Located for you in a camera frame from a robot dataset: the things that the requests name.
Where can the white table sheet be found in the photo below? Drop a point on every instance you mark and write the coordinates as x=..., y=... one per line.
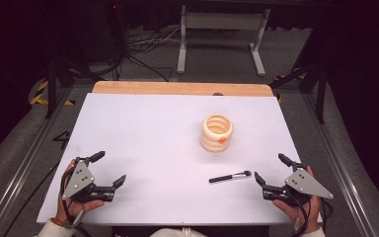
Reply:
x=151, y=158

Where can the black makeup brush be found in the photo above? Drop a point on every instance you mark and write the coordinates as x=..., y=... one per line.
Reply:
x=229, y=177

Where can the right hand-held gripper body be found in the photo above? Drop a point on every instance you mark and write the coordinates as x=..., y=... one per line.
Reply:
x=304, y=185

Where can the person's white clothing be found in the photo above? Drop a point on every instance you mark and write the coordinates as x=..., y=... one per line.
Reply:
x=177, y=233

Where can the aluminium floor rail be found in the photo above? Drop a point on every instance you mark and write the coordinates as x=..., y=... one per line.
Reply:
x=339, y=158
x=23, y=164

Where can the black computer tower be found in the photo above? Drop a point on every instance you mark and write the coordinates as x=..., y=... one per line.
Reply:
x=115, y=29

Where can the cream ribbed holder cup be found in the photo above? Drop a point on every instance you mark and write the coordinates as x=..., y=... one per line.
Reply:
x=216, y=133

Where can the white metal stand frame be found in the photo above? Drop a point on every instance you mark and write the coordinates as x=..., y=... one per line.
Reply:
x=222, y=20

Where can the person's right hand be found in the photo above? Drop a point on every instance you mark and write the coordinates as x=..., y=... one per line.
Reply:
x=288, y=210

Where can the black tripod stand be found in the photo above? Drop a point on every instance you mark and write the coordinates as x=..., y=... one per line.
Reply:
x=51, y=85
x=320, y=95

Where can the person's left hand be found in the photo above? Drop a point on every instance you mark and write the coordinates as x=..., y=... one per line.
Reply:
x=79, y=208

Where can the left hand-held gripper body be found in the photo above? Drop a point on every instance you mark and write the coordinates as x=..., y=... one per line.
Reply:
x=78, y=180

